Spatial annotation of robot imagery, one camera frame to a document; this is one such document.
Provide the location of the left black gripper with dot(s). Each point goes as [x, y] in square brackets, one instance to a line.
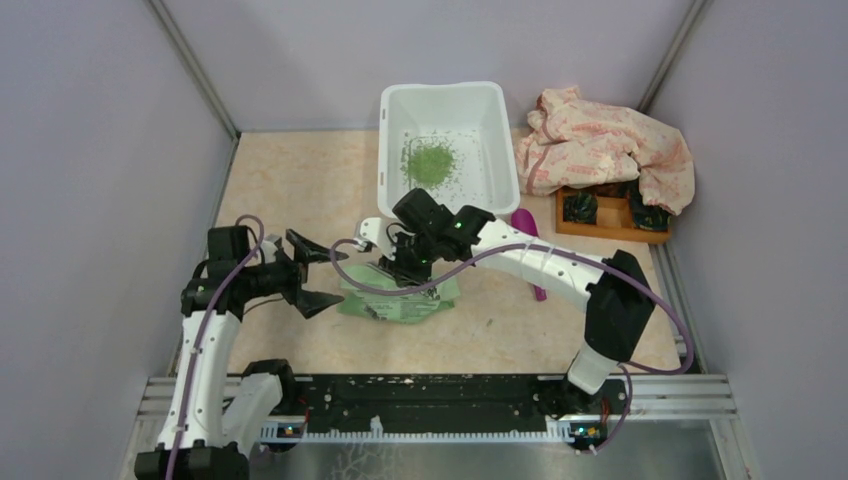
[309, 302]

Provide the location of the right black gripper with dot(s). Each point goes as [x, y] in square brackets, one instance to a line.
[396, 267]

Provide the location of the green cat litter bag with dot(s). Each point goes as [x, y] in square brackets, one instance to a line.
[409, 309]

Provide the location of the purple plastic scoop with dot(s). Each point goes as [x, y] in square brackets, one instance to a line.
[524, 221]

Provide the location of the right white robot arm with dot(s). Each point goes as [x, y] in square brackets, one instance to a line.
[612, 292]

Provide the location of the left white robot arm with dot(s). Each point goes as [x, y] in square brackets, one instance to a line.
[204, 435]

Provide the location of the green cat litter pile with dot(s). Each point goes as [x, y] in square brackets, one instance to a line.
[448, 164]

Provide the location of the white plastic litter box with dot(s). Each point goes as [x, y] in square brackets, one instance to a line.
[416, 109]

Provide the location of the dark patterned cloth bundle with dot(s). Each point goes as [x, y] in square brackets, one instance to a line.
[580, 208]

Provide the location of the pink patterned cloth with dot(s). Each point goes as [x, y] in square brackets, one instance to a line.
[578, 143]

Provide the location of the wooden tray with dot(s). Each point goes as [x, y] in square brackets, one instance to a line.
[613, 221]

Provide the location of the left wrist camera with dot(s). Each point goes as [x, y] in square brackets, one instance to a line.
[269, 247]

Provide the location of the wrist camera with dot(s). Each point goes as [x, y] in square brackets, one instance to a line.
[269, 247]
[372, 233]

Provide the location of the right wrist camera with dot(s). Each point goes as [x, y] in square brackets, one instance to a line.
[372, 233]

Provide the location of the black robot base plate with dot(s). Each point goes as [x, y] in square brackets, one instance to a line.
[442, 407]

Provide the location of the aluminium frame rail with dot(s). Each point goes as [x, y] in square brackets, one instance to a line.
[684, 398]

